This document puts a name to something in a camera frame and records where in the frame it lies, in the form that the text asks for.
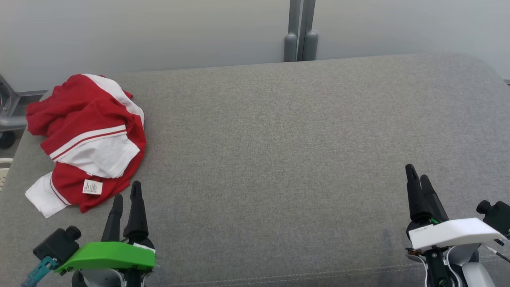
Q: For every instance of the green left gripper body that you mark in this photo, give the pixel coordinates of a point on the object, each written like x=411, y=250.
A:
x=111, y=255

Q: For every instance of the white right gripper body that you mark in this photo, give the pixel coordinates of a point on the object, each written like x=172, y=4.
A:
x=450, y=233

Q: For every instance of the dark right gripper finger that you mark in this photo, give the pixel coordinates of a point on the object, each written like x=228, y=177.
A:
x=436, y=207
x=415, y=199

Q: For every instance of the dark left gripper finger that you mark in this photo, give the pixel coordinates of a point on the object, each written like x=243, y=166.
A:
x=137, y=215
x=113, y=223

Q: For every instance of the red basketball jersey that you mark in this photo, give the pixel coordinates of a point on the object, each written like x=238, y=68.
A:
x=99, y=157

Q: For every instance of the red shorts with white stripe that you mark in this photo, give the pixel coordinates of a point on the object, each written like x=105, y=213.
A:
x=79, y=105

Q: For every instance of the cream perforated laundry basket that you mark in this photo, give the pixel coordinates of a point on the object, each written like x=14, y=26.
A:
x=4, y=173

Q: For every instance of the grey fabric sofa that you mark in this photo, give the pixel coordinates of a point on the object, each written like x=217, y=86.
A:
x=279, y=159

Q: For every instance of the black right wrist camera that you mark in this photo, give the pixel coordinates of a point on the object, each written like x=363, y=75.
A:
x=498, y=217

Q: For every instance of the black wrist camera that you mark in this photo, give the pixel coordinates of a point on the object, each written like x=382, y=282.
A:
x=498, y=217
x=55, y=246

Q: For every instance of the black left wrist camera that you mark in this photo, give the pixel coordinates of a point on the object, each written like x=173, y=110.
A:
x=55, y=246

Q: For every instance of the grey metal cart frame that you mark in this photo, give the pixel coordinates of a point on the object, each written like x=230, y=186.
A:
x=10, y=119

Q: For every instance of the grey partition post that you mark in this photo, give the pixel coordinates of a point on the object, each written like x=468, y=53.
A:
x=310, y=44
x=291, y=46

